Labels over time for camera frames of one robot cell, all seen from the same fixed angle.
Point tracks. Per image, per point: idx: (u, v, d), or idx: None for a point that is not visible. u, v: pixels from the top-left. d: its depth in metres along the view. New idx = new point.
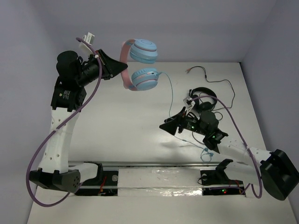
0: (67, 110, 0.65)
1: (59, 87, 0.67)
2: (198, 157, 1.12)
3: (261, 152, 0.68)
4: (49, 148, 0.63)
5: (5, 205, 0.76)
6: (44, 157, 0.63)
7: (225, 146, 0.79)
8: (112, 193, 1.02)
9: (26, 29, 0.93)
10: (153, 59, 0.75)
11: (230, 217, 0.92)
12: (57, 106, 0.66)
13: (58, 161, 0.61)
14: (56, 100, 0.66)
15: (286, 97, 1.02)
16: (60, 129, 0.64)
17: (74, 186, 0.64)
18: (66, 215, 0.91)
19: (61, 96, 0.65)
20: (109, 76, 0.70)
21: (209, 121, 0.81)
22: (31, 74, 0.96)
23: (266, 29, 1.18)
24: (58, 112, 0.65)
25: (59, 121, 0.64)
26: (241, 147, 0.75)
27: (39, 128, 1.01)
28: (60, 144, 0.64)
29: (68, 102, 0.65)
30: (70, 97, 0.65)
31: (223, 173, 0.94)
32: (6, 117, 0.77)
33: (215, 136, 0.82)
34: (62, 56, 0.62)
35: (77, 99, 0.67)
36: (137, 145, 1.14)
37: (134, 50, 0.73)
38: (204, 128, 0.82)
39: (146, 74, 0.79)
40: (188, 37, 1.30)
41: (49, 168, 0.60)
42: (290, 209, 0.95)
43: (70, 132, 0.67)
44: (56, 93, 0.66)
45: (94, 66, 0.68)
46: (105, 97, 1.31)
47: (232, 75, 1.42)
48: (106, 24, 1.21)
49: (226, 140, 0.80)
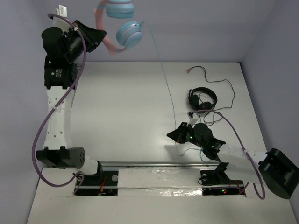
0: (62, 87, 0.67)
1: (49, 66, 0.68)
2: (198, 158, 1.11)
3: (258, 153, 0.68)
4: (51, 127, 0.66)
5: (5, 205, 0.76)
6: (47, 136, 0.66)
7: (225, 154, 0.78)
8: (112, 193, 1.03)
9: (26, 29, 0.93)
10: (131, 11, 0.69)
11: (230, 217, 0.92)
12: (51, 84, 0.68)
13: (62, 137, 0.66)
14: (50, 79, 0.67)
15: (286, 97, 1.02)
16: (59, 108, 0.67)
17: (80, 162, 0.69)
18: (66, 215, 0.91)
19: (53, 75, 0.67)
20: (94, 45, 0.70)
21: (202, 132, 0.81)
22: (31, 73, 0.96)
23: (266, 29, 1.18)
24: (53, 90, 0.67)
25: (56, 100, 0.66)
26: (239, 151, 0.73)
27: (39, 128, 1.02)
28: (61, 122, 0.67)
29: (62, 80, 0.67)
30: (63, 74, 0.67)
31: (223, 174, 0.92)
32: (6, 117, 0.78)
33: (214, 145, 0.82)
34: (47, 35, 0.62)
35: (70, 76, 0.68)
36: (137, 144, 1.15)
37: (109, 5, 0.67)
38: (201, 140, 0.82)
39: (131, 27, 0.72)
40: (188, 38, 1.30)
41: (54, 145, 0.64)
42: (290, 209, 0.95)
43: (69, 110, 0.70)
44: (48, 73, 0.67)
45: (77, 40, 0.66)
46: (105, 97, 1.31)
47: (232, 76, 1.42)
48: (106, 24, 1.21)
49: (224, 147, 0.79)
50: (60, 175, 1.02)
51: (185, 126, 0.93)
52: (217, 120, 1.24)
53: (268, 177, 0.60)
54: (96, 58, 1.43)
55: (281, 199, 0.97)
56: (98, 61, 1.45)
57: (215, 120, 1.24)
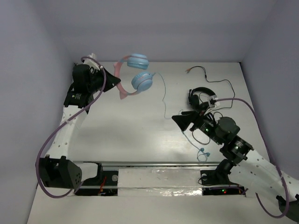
0: (77, 107, 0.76)
1: (71, 92, 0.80)
2: (195, 157, 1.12)
3: (294, 182, 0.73)
4: (58, 137, 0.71)
5: (6, 205, 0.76)
6: (53, 145, 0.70)
7: (253, 165, 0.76)
8: (112, 193, 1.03)
9: (27, 29, 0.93)
10: (145, 64, 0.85)
11: (230, 217, 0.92)
12: (69, 104, 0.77)
13: (66, 148, 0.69)
14: (69, 100, 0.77)
15: (287, 97, 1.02)
16: (71, 122, 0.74)
17: (75, 182, 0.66)
18: (67, 215, 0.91)
19: (74, 97, 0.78)
20: (110, 85, 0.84)
21: (228, 129, 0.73)
22: (32, 73, 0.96)
23: (266, 28, 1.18)
24: (70, 108, 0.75)
25: (70, 115, 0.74)
26: (275, 173, 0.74)
27: (40, 127, 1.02)
28: (69, 134, 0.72)
29: (80, 101, 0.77)
30: (81, 98, 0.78)
31: (223, 174, 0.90)
32: (7, 116, 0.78)
33: (236, 144, 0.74)
34: (77, 67, 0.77)
35: (86, 101, 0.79)
36: (137, 144, 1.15)
37: (130, 59, 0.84)
38: (223, 136, 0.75)
39: (144, 75, 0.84)
40: (188, 37, 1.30)
41: (57, 154, 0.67)
42: None
43: (77, 128, 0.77)
44: (68, 96, 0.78)
45: (100, 79, 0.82)
46: (105, 98, 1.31)
47: (232, 76, 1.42)
48: (107, 24, 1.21)
49: (254, 157, 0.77)
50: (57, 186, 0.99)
51: (203, 116, 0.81)
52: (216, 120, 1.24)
53: (298, 207, 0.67)
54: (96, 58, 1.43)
55: None
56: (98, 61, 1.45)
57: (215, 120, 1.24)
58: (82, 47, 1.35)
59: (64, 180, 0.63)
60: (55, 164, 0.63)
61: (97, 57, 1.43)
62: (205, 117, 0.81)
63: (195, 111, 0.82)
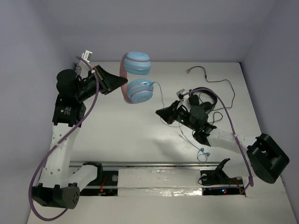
0: (68, 125, 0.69)
1: (59, 104, 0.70)
2: (195, 157, 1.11)
3: (247, 137, 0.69)
4: (50, 163, 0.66)
5: (5, 206, 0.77)
6: (44, 171, 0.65)
7: (215, 137, 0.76)
8: (112, 193, 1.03)
9: (28, 31, 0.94)
10: (144, 69, 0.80)
11: (230, 217, 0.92)
12: (58, 121, 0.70)
13: (58, 175, 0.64)
14: (58, 116, 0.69)
15: (287, 96, 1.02)
16: (61, 144, 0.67)
17: (72, 202, 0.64)
18: (67, 215, 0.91)
19: (62, 113, 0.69)
20: (107, 90, 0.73)
21: (198, 115, 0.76)
22: (32, 73, 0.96)
23: (266, 29, 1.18)
24: (60, 127, 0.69)
25: (60, 136, 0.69)
26: (229, 136, 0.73)
27: (39, 127, 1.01)
28: (61, 158, 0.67)
29: (69, 118, 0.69)
30: (71, 113, 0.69)
31: (223, 173, 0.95)
32: (7, 117, 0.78)
33: (205, 129, 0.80)
34: (62, 74, 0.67)
35: (77, 115, 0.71)
36: (136, 143, 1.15)
37: (127, 63, 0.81)
38: (194, 122, 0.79)
39: (139, 85, 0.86)
40: (188, 37, 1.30)
41: (50, 182, 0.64)
42: (290, 209, 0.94)
43: (71, 147, 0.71)
44: (57, 109, 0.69)
45: (92, 83, 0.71)
46: (106, 98, 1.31)
47: (233, 76, 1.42)
48: (106, 24, 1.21)
49: (216, 131, 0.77)
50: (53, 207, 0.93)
51: (176, 110, 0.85)
52: (217, 120, 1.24)
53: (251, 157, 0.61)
54: (97, 57, 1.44)
55: (281, 199, 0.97)
56: (98, 61, 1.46)
57: (215, 120, 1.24)
58: (82, 47, 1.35)
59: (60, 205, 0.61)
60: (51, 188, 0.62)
61: (97, 57, 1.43)
62: (179, 110, 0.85)
63: (171, 105, 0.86)
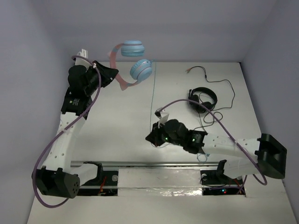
0: (75, 114, 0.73)
1: (68, 96, 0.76)
2: (195, 157, 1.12)
3: (248, 141, 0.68)
4: (55, 148, 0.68)
5: (6, 206, 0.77)
6: (49, 156, 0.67)
7: (212, 147, 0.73)
8: (112, 193, 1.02)
9: (28, 31, 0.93)
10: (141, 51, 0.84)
11: (230, 217, 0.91)
12: (67, 111, 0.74)
13: (62, 159, 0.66)
14: (67, 107, 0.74)
15: (287, 96, 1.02)
16: (68, 130, 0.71)
17: (73, 192, 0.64)
18: (67, 215, 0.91)
19: (71, 103, 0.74)
20: (109, 80, 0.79)
21: (173, 129, 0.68)
22: (32, 73, 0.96)
23: (266, 28, 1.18)
24: (67, 116, 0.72)
25: (67, 123, 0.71)
26: (228, 143, 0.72)
27: (39, 127, 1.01)
28: (66, 143, 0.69)
29: (77, 108, 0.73)
30: (79, 104, 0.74)
31: (224, 176, 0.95)
32: (7, 117, 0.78)
33: (195, 138, 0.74)
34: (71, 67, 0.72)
35: (84, 107, 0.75)
36: (136, 143, 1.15)
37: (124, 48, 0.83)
38: (175, 137, 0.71)
39: (142, 64, 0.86)
40: (188, 37, 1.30)
41: (53, 165, 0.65)
42: (290, 209, 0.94)
43: (75, 136, 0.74)
44: (66, 101, 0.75)
45: (95, 76, 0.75)
46: (106, 98, 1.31)
47: (233, 76, 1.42)
48: (106, 24, 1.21)
49: (211, 137, 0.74)
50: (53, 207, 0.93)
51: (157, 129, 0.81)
52: (217, 120, 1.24)
53: (264, 164, 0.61)
54: (97, 57, 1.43)
55: (280, 199, 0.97)
56: (98, 61, 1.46)
57: (215, 120, 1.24)
58: (82, 47, 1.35)
59: (61, 190, 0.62)
60: (53, 173, 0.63)
61: (97, 57, 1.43)
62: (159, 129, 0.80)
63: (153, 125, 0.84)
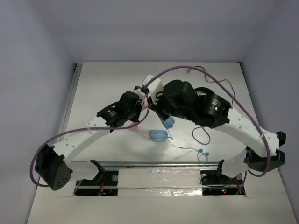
0: (104, 122, 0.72)
1: (110, 107, 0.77)
2: (195, 158, 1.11)
3: (270, 136, 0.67)
4: (71, 137, 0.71)
5: (6, 206, 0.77)
6: (63, 141, 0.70)
7: (237, 128, 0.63)
8: (112, 193, 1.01)
9: (27, 30, 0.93)
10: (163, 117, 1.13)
11: (230, 218, 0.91)
12: (101, 115, 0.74)
13: (69, 150, 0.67)
14: (103, 112, 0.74)
15: (287, 96, 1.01)
16: (91, 131, 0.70)
17: (56, 185, 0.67)
18: (66, 215, 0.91)
19: (109, 112, 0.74)
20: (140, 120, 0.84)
21: (175, 91, 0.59)
22: (32, 73, 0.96)
23: (266, 28, 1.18)
24: (98, 120, 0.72)
25: (94, 125, 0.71)
26: (255, 132, 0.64)
27: (39, 127, 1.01)
28: (81, 140, 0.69)
29: (110, 119, 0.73)
30: (114, 116, 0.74)
31: (225, 177, 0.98)
32: (8, 118, 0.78)
33: (212, 106, 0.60)
34: (130, 93, 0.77)
35: (116, 122, 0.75)
36: (137, 144, 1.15)
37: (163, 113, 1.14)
38: (181, 103, 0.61)
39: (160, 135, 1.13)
40: (188, 37, 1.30)
41: (60, 150, 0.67)
42: (290, 209, 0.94)
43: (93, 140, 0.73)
44: (106, 108, 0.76)
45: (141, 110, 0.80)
46: (105, 97, 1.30)
47: (233, 75, 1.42)
48: (106, 24, 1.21)
49: (236, 116, 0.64)
50: (53, 207, 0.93)
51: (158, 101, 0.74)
52: None
53: (279, 162, 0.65)
54: (97, 57, 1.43)
55: (280, 199, 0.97)
56: (98, 61, 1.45)
57: None
58: (82, 47, 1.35)
59: (49, 177, 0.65)
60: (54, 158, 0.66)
61: (97, 57, 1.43)
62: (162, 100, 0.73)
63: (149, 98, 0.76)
